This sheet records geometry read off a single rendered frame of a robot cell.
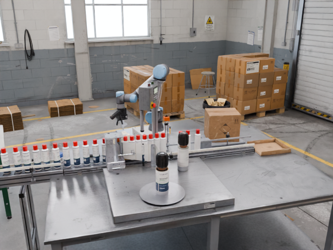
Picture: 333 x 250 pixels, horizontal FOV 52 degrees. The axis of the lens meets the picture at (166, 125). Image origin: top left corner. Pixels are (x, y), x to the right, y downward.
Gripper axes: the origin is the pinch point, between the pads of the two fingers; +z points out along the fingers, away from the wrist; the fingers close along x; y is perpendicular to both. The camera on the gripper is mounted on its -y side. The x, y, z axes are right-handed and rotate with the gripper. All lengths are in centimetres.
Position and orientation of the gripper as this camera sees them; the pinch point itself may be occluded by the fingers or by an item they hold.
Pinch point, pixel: (119, 128)
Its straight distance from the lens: 332.1
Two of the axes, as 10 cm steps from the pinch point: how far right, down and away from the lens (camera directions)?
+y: 8.5, -1.7, 5.0
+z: 0.0, 9.4, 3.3
